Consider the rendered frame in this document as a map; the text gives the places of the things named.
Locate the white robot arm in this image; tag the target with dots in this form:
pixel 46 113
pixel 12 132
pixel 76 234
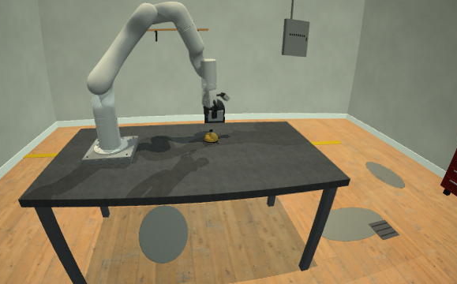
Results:
pixel 102 76

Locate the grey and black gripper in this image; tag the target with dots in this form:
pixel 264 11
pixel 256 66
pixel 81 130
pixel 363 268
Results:
pixel 209 99

